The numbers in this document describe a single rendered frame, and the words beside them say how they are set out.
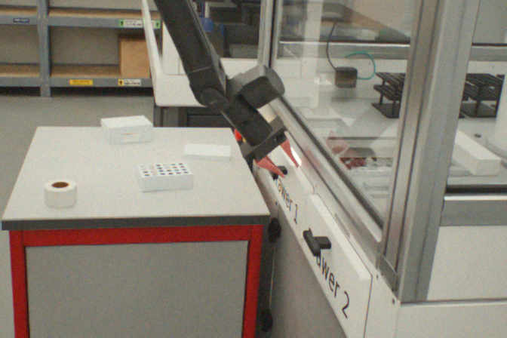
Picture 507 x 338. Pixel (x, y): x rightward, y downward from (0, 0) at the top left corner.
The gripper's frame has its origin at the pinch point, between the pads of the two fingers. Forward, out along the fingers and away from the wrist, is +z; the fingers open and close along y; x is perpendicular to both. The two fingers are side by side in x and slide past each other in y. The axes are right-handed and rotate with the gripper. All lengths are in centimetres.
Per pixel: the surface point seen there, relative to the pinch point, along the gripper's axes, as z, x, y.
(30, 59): -22, 417, -142
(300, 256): 16.4, -2.3, -9.7
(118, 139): -13, 59, -37
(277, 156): 1.6, 12.2, -1.4
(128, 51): 16, 381, -73
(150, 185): -7.0, 25.4, -30.4
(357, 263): 1.2, -38.8, 2.6
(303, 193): 1.1, -10.6, 0.2
